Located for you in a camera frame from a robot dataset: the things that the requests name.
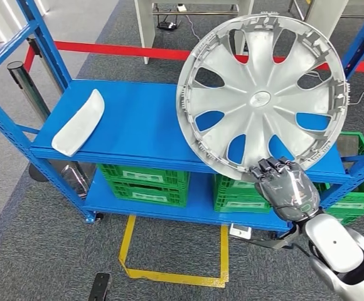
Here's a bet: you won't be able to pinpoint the blue metal shelf rack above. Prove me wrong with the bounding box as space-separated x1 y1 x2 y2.
0 0 364 233

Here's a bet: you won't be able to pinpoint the steel frame legs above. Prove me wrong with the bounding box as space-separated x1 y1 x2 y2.
288 0 307 21

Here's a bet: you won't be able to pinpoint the white desk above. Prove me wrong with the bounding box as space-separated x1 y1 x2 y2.
134 0 255 65
306 0 349 40

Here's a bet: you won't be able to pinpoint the white curved plastic part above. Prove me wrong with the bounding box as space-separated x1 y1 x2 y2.
51 88 105 158

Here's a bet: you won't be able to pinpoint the red barrier belt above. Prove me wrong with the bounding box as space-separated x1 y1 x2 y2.
24 40 364 75

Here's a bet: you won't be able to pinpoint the white lit plinth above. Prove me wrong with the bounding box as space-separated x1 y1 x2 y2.
0 0 49 43

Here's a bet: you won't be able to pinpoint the black router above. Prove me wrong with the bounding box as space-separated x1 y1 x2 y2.
156 19 183 31

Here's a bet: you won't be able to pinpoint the dark metal stanchion post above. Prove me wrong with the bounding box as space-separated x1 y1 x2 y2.
7 61 90 198
27 35 65 97

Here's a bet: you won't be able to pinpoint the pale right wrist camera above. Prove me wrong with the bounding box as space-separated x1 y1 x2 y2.
229 223 252 241

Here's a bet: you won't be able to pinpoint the silver plastic wheel cover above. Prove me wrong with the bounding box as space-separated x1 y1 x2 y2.
175 12 350 180

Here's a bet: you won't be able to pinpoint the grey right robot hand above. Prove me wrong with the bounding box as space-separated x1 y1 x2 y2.
249 157 322 223

